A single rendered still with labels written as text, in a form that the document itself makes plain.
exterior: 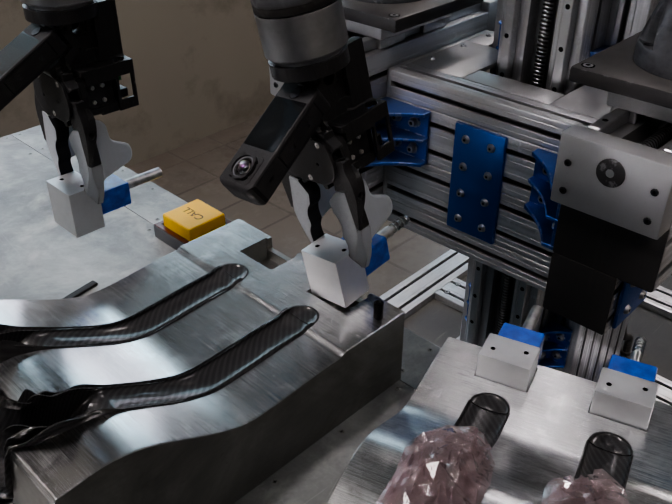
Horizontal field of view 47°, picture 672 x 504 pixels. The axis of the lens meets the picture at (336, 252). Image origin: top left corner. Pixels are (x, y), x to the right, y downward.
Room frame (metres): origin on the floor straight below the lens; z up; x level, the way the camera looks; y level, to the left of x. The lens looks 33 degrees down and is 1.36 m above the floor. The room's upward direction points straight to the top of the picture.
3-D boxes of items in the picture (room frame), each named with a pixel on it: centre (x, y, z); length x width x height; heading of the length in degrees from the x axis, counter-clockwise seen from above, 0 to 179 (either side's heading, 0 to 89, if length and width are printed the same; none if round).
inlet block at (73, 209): (0.80, 0.26, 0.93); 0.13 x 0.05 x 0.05; 136
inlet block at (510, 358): (0.61, -0.19, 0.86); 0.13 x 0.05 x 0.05; 153
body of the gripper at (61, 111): (0.79, 0.27, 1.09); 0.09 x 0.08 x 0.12; 135
